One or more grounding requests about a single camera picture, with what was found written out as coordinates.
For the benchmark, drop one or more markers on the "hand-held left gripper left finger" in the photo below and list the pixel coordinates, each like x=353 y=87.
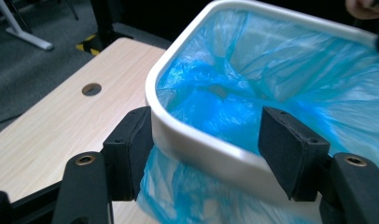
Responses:
x=125 y=155

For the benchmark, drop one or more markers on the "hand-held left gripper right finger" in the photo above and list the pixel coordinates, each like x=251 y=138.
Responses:
x=293 y=152

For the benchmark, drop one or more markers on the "blue plastic bag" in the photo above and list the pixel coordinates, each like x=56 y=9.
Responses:
x=271 y=81

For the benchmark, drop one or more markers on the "black stand with striped base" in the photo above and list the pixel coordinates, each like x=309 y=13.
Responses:
x=102 y=28

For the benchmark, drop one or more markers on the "white metal stand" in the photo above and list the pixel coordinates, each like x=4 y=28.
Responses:
x=29 y=39

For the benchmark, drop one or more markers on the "black thin stand leg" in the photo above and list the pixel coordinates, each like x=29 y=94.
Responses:
x=72 y=9

